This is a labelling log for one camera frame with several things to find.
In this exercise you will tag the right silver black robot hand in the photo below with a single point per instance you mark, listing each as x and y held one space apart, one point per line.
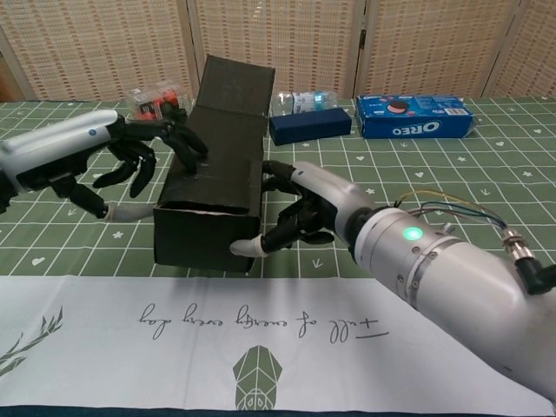
334 195

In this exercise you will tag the black paper box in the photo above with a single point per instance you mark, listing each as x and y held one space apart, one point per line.
226 130

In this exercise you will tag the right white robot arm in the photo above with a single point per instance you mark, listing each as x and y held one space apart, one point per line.
456 269

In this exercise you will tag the clear plastic bottle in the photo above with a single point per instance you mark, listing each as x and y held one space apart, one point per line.
304 102

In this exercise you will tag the pack of batteries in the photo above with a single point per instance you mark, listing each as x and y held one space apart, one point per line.
150 102

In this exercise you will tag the bamboo folding screen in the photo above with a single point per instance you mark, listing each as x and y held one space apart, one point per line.
108 43

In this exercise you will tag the dark blue rectangular box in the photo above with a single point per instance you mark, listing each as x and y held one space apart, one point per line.
308 127

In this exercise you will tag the blue Oreo cookie box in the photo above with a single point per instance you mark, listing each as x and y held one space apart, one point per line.
412 117

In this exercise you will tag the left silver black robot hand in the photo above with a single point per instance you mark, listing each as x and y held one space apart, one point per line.
52 152

